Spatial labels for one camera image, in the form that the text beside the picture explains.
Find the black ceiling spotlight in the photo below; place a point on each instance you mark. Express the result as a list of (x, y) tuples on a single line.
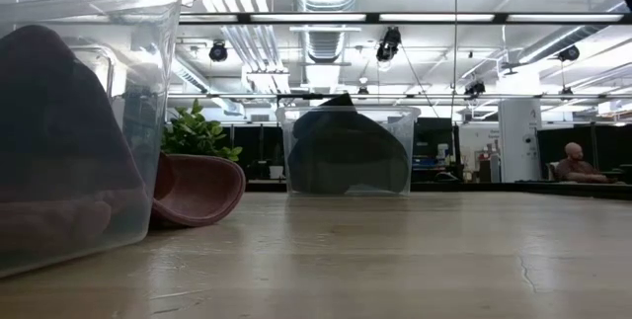
[(475, 88), (218, 51), (569, 53), (389, 45)]

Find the large clear plastic bin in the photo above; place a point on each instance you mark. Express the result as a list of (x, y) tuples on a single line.
[(143, 111)]

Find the person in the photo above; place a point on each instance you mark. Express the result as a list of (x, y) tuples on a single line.
[(575, 166)]

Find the long ceiling light bar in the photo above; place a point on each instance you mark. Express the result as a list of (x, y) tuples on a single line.
[(395, 18)]

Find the dark computer monitor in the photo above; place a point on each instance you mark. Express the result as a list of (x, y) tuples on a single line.
[(432, 134)]

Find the maroon hat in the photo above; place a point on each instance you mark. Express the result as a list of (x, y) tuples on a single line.
[(197, 190)]

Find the dark teal hat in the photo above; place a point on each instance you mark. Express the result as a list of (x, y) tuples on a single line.
[(345, 156)]

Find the green potted plant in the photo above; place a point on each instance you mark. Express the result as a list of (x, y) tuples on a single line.
[(195, 134)]

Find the white pillar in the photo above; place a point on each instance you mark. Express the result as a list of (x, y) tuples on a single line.
[(518, 136)]

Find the dark brown hat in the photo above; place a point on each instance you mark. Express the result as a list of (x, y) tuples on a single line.
[(54, 136)]

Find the small clear plastic bin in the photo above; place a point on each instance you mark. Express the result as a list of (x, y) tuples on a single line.
[(410, 126)]

